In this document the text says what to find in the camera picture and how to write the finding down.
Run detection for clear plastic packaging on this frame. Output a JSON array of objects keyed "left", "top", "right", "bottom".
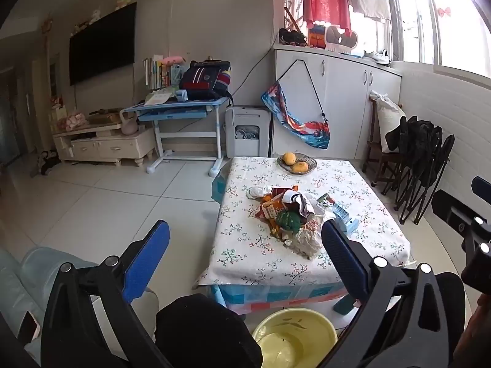
[{"left": 305, "top": 195, "right": 334, "bottom": 223}]

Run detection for black power cable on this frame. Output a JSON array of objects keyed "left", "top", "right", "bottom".
[{"left": 230, "top": 50, "right": 277, "bottom": 96}]

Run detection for orange red box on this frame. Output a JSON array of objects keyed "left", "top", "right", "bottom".
[{"left": 309, "top": 25, "right": 327, "bottom": 48}]

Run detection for brown cushion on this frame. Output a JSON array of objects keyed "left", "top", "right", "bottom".
[{"left": 466, "top": 303, "right": 491, "bottom": 368}]

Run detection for black white wrapper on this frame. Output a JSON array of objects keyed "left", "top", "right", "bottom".
[{"left": 286, "top": 194, "right": 311, "bottom": 219}]

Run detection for pink plastic jug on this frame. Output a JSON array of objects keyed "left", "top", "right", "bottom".
[{"left": 120, "top": 109, "right": 138, "bottom": 136}]

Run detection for yellow plastic bin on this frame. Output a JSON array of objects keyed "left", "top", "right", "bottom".
[{"left": 251, "top": 309, "right": 338, "bottom": 368}]

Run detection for dark fruit plate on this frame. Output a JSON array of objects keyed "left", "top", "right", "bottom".
[{"left": 277, "top": 152, "right": 318, "bottom": 175}]

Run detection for row of books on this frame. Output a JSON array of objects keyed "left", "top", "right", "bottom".
[{"left": 143, "top": 54, "right": 181, "bottom": 90}]

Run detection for grey hanging garment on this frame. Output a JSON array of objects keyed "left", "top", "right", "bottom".
[{"left": 347, "top": 0, "right": 392, "bottom": 20}]

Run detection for brown cardboard box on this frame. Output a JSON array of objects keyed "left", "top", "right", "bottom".
[{"left": 89, "top": 108, "right": 123, "bottom": 125}]

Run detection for dark striped backpack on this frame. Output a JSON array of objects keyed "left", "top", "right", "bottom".
[{"left": 180, "top": 60, "right": 234, "bottom": 101}]

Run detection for colourful printed bag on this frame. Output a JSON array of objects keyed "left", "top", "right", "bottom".
[{"left": 261, "top": 59, "right": 331, "bottom": 149}]

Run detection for wooden chair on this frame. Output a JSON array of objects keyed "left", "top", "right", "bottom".
[{"left": 362, "top": 96, "right": 403, "bottom": 196}]

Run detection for white cabinet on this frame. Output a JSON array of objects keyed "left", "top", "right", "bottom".
[{"left": 273, "top": 44, "right": 403, "bottom": 162}]

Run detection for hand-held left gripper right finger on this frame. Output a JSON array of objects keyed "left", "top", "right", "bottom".
[{"left": 321, "top": 218, "right": 457, "bottom": 368}]

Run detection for white paper sheet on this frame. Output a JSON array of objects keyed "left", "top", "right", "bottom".
[{"left": 144, "top": 88, "right": 181, "bottom": 105}]

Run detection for blue pink checked cloth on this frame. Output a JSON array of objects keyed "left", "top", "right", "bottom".
[{"left": 209, "top": 172, "right": 359, "bottom": 315}]

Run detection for floral white tablecloth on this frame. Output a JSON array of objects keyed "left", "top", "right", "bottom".
[{"left": 194, "top": 156, "right": 411, "bottom": 288}]

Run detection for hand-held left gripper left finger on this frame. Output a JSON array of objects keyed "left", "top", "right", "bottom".
[{"left": 40, "top": 219, "right": 171, "bottom": 368}]

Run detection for white floor appliance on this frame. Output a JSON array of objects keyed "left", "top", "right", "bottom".
[{"left": 225, "top": 105, "right": 271, "bottom": 159}]

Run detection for black wall television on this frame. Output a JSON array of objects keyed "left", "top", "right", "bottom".
[{"left": 69, "top": 2, "right": 137, "bottom": 86}]

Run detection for person's right leg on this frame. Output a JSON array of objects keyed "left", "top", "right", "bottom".
[{"left": 433, "top": 272, "right": 466, "bottom": 332}]

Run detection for orange snack packet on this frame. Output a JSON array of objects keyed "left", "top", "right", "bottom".
[{"left": 258, "top": 199, "right": 284, "bottom": 223}]

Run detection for teal table leg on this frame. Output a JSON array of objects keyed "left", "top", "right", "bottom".
[{"left": 333, "top": 297, "right": 359, "bottom": 315}]

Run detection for blue study desk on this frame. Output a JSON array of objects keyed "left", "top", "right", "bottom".
[{"left": 121, "top": 97, "right": 231, "bottom": 175}]

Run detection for red hanging garment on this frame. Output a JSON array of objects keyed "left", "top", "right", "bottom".
[{"left": 303, "top": 0, "right": 351, "bottom": 33}]

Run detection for light blue tissue packet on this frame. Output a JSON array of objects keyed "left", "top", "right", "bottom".
[{"left": 331, "top": 203, "right": 360, "bottom": 235}]

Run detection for white sneakers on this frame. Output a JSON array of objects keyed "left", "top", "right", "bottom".
[{"left": 362, "top": 49, "right": 392, "bottom": 66}]

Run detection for black shoes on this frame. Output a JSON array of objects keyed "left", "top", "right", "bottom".
[{"left": 279, "top": 28, "right": 307, "bottom": 45}]

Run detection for black folding chair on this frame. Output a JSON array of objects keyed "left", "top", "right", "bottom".
[{"left": 385, "top": 115, "right": 455, "bottom": 225}]

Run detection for cream television stand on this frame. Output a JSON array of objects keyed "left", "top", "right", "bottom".
[{"left": 52, "top": 121, "right": 156, "bottom": 167}]

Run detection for red snack packet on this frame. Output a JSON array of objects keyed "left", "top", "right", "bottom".
[{"left": 272, "top": 186, "right": 300, "bottom": 200}]

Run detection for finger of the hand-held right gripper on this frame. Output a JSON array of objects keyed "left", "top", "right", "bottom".
[
  {"left": 472, "top": 176, "right": 491, "bottom": 202},
  {"left": 431, "top": 191, "right": 486, "bottom": 238}
]

